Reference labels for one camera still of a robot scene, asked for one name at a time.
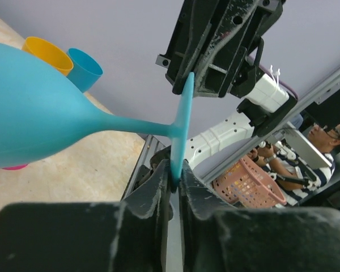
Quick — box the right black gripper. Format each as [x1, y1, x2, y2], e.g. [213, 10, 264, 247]
[156, 0, 283, 97]

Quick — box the pink plastic basket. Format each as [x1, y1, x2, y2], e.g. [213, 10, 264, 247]
[212, 156, 287, 209]

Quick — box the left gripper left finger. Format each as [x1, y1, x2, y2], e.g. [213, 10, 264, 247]
[0, 160, 170, 271]

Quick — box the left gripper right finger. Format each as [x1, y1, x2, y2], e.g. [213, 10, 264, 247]
[179, 163, 340, 271]

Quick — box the light blue wine glass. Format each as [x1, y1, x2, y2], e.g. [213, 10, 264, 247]
[0, 43, 194, 184]

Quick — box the magenta wine glass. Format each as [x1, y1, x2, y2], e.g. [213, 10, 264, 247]
[2, 164, 28, 171]

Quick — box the orange wine glass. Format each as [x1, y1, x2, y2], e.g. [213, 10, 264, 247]
[22, 36, 74, 76]

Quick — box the seated person striped shirt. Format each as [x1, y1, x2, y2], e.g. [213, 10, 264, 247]
[247, 124, 340, 206]

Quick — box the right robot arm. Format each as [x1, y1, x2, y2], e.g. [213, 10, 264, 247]
[150, 1, 297, 167]

